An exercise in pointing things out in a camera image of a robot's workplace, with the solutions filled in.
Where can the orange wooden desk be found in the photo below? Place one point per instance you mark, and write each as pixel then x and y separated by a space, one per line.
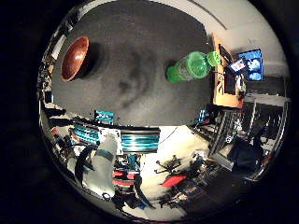
pixel 224 96

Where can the black star chair base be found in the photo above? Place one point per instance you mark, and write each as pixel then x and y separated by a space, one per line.
pixel 169 165

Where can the red flat object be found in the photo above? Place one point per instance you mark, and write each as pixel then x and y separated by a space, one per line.
pixel 173 180

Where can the green plastic bottle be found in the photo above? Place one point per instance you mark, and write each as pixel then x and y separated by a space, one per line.
pixel 190 67

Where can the teal striped metal frame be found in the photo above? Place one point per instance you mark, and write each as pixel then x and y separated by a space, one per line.
pixel 140 141

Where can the small teal box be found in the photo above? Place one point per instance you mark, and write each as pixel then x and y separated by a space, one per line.
pixel 104 116

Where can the black office chair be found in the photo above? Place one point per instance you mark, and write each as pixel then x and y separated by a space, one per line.
pixel 246 155

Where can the brown wooden bowl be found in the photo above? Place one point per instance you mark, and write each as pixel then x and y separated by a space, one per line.
pixel 74 58

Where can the small lit screen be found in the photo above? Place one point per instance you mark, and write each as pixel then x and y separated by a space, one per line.
pixel 238 65

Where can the blue computer monitor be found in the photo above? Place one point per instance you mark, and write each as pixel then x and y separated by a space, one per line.
pixel 253 65

